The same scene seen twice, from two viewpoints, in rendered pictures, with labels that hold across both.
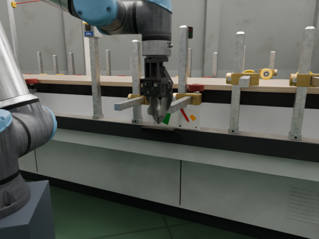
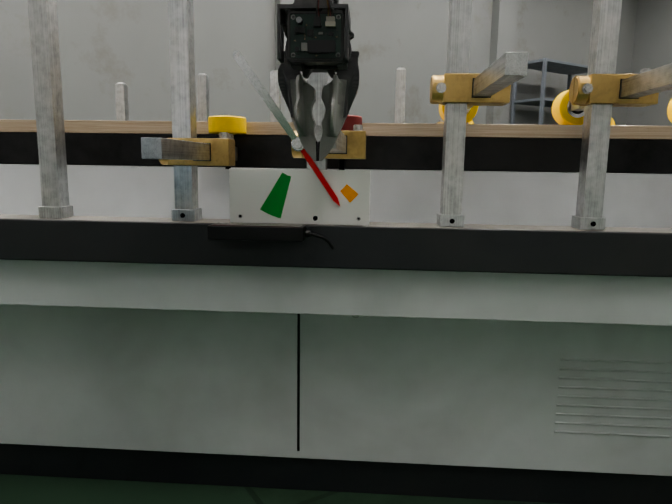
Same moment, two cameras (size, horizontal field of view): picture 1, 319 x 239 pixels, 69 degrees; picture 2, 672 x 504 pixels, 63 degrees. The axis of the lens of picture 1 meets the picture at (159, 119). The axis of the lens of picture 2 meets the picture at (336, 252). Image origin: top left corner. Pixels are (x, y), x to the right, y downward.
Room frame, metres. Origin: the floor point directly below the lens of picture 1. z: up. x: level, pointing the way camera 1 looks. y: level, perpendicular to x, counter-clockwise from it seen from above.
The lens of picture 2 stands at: (0.15, 0.18, 0.81)
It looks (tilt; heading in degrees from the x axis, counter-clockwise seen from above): 9 degrees down; 341
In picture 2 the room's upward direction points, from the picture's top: 1 degrees clockwise
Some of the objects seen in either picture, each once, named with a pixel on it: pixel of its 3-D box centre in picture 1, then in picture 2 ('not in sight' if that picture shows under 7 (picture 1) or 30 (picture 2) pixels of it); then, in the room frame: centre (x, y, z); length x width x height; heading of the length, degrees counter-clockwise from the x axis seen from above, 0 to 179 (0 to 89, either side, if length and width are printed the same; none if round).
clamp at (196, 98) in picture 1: (186, 98); (329, 145); (1.13, -0.13, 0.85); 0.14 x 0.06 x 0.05; 68
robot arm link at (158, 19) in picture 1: (155, 19); not in sight; (0.74, 0.01, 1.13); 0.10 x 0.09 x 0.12; 83
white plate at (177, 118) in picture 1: (174, 117); (299, 196); (1.13, -0.07, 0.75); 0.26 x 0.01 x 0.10; 68
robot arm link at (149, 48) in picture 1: (157, 50); not in sight; (0.74, 0.01, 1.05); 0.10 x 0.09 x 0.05; 68
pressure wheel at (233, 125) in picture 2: not in sight; (227, 142); (1.36, 0.02, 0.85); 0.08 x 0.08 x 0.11
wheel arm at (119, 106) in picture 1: (140, 100); (199, 152); (1.18, 0.10, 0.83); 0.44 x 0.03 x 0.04; 158
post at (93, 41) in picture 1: (95, 79); (47, 98); (1.33, 0.36, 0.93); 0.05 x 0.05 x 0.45; 68
